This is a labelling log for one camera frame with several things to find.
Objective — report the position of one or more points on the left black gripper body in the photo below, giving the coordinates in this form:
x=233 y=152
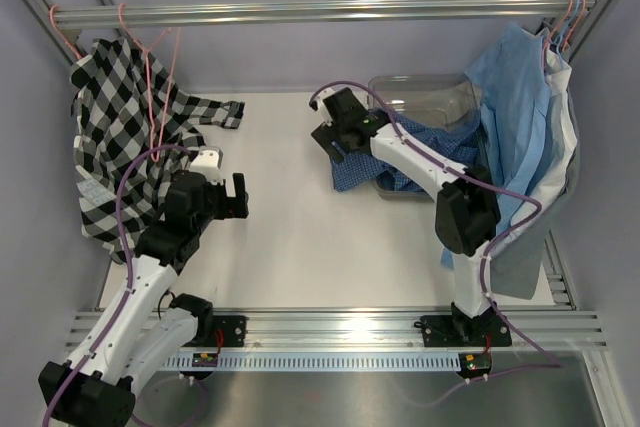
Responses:
x=216 y=200

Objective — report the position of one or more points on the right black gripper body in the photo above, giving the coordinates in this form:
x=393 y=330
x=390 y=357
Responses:
x=327 y=134

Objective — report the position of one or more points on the blue checked shirt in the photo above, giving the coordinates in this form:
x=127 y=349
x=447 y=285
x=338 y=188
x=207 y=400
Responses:
x=416 y=156

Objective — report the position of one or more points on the black white plaid shirt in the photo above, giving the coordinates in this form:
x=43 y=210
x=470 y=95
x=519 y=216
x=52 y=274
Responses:
x=131 y=119

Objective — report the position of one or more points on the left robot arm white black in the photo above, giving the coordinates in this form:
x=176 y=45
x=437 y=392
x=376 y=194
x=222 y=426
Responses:
x=99 y=383

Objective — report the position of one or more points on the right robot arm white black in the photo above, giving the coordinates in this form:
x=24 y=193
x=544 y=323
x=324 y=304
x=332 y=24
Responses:
x=467 y=211

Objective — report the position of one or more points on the light blue shirt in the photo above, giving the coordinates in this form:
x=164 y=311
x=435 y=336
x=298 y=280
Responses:
x=513 y=112

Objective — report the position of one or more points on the grey shirt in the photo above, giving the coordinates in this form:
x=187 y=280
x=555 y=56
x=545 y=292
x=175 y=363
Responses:
x=516 y=261

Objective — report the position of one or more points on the blue hanger on right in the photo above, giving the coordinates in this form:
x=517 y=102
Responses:
x=560 y=39

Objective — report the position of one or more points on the clear plastic bin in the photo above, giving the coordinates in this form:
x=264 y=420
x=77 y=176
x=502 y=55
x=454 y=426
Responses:
x=446 y=101

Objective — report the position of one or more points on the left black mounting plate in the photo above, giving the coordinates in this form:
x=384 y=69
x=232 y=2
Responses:
x=230 y=330

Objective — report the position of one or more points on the black mounting plate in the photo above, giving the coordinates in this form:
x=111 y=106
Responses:
x=230 y=330
x=460 y=331

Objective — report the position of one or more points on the aluminium hanging rod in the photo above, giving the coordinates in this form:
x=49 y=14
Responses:
x=115 y=16

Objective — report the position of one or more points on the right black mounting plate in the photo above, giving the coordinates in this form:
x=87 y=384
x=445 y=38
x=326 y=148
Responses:
x=460 y=331

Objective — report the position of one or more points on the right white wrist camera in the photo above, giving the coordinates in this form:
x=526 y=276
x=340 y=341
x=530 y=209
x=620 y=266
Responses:
x=317 y=100

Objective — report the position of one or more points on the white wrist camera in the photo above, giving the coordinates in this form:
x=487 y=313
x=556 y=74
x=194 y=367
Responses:
x=317 y=100
x=207 y=162

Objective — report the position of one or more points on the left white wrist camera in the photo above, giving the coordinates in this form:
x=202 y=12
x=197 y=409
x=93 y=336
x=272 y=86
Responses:
x=207 y=162

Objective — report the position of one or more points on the white slotted cable duct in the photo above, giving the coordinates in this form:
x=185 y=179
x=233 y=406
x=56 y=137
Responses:
x=314 y=362

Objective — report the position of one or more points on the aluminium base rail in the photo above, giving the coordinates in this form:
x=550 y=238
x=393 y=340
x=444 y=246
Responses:
x=392 y=329

